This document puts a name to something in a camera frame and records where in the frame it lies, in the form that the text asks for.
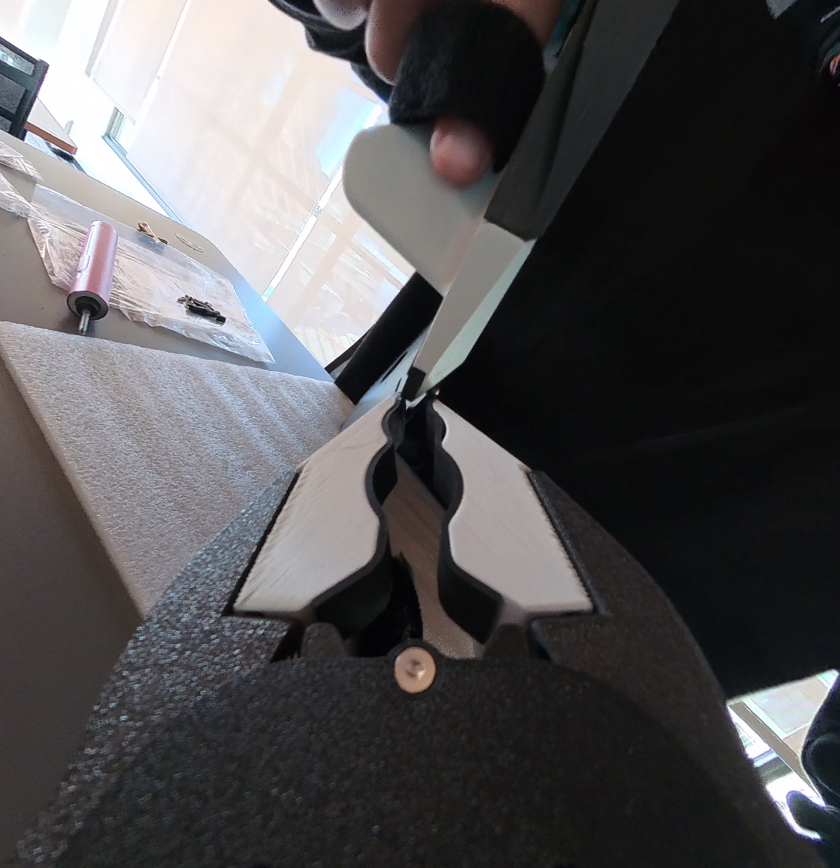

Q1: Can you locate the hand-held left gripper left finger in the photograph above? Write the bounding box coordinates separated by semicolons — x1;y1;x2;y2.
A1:
233;396;402;621

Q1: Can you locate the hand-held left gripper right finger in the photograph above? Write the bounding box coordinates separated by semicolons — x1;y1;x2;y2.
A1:
430;400;594;626

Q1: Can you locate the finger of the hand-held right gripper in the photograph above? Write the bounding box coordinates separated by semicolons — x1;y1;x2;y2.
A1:
419;220;536;399

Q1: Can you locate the dark grey desk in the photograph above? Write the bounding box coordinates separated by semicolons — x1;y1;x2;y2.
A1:
0;122;334;868

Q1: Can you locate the person's right hand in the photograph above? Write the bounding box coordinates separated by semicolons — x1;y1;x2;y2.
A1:
311;0;563;185

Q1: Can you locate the white foam sheet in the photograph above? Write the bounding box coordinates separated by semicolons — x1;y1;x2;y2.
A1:
0;319;482;660

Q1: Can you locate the window with roller blinds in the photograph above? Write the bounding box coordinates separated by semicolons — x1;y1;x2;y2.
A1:
0;0;421;367

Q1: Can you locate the large clear plastic bag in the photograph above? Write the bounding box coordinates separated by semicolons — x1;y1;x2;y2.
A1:
28;186;275;363

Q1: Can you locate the clear window pane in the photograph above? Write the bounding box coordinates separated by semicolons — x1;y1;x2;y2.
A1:
725;668;840;815

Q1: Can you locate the pink electric screwdriver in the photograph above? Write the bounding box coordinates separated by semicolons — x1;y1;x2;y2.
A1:
66;220;117;333

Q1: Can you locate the wooden side table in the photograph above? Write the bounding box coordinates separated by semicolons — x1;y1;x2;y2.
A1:
23;102;78;156

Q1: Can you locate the black wooden chair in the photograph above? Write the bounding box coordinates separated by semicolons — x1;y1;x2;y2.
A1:
0;27;49;140

